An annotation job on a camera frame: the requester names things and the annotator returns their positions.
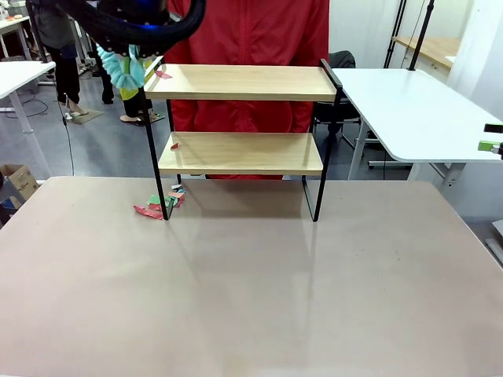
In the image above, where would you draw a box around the teal chenille duster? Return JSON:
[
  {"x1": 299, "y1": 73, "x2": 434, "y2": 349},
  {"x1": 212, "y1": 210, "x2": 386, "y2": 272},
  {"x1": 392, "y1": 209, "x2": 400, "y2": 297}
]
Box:
[{"x1": 96, "y1": 42, "x2": 145, "y2": 90}]

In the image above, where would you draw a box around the large white side table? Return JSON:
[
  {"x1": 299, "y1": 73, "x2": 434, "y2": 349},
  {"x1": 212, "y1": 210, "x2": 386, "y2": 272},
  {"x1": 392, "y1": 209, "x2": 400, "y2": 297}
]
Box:
[{"x1": 331, "y1": 68, "x2": 503, "y2": 193}]

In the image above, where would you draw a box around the wooden background table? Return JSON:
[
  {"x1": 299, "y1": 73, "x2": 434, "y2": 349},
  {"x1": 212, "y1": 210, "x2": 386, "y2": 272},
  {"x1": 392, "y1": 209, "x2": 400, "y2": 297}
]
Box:
[{"x1": 391, "y1": 36, "x2": 461, "y2": 70}]

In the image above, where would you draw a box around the black pole stand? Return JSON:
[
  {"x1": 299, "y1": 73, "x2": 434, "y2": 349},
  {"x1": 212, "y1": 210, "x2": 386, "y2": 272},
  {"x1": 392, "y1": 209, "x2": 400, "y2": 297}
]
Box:
[
  {"x1": 408, "y1": 0, "x2": 435, "y2": 71},
  {"x1": 25, "y1": 0, "x2": 56, "y2": 66}
]

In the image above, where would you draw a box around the black tripod stand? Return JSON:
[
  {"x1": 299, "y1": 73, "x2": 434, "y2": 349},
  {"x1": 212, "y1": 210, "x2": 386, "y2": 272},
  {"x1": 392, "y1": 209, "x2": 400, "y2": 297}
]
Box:
[{"x1": 384, "y1": 0, "x2": 408, "y2": 68}]

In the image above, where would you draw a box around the black office chair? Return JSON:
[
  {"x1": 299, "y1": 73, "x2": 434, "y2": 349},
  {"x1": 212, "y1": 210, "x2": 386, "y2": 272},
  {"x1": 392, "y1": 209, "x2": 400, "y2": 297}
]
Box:
[{"x1": 314, "y1": 49, "x2": 370, "y2": 149}]

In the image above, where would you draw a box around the person in red jacket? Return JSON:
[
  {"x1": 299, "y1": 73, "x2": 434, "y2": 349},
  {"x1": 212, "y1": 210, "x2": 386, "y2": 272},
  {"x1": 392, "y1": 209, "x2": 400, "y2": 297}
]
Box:
[{"x1": 163, "y1": 0, "x2": 330, "y2": 181}]

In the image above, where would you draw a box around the large red paper scrap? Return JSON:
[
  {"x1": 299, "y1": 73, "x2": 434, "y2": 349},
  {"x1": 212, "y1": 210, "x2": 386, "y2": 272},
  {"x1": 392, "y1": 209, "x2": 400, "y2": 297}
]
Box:
[{"x1": 132, "y1": 204, "x2": 164, "y2": 219}]

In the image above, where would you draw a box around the person in yellow apron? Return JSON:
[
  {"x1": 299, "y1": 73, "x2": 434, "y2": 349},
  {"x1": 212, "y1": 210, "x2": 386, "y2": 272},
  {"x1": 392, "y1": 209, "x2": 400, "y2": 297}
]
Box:
[{"x1": 94, "y1": 50, "x2": 158, "y2": 126}]

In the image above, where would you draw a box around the grey floor mat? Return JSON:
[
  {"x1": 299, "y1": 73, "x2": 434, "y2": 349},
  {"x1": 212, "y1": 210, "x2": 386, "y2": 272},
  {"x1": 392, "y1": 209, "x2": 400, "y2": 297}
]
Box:
[{"x1": 64, "y1": 108, "x2": 106, "y2": 126}]

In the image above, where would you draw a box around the person in grey top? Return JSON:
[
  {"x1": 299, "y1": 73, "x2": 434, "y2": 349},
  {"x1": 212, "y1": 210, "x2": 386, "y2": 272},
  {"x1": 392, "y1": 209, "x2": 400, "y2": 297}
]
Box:
[{"x1": 26, "y1": 0, "x2": 92, "y2": 119}]

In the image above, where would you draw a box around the cardboard box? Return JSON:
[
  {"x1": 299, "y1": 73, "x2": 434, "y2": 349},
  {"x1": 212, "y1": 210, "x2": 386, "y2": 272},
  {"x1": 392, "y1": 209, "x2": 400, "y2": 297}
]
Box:
[{"x1": 0, "y1": 163, "x2": 40, "y2": 199}]

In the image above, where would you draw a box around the white desk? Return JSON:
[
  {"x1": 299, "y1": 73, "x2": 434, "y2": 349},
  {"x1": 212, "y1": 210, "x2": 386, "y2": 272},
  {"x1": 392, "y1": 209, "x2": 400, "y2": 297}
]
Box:
[{"x1": 0, "y1": 60, "x2": 57, "y2": 134}]

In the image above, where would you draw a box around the white background bench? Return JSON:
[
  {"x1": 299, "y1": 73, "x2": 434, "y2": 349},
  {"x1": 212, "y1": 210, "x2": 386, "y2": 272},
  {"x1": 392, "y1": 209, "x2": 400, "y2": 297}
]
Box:
[{"x1": 0, "y1": 14, "x2": 33, "y2": 60}]

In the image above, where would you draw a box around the black frame wooden shelf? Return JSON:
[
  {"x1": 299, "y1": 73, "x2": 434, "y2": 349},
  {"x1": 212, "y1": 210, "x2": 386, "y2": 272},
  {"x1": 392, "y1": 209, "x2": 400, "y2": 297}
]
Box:
[{"x1": 137, "y1": 54, "x2": 343, "y2": 223}]

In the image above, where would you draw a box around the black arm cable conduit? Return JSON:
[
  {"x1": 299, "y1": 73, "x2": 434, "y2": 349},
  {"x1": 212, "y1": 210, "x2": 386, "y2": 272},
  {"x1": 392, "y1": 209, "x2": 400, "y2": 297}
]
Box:
[{"x1": 68, "y1": 0, "x2": 208, "y2": 58}]

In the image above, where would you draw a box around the thin black floor cable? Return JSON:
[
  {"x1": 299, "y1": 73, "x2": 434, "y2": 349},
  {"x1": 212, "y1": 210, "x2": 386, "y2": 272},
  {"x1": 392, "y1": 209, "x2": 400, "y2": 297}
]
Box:
[{"x1": 58, "y1": 100, "x2": 76, "y2": 178}]

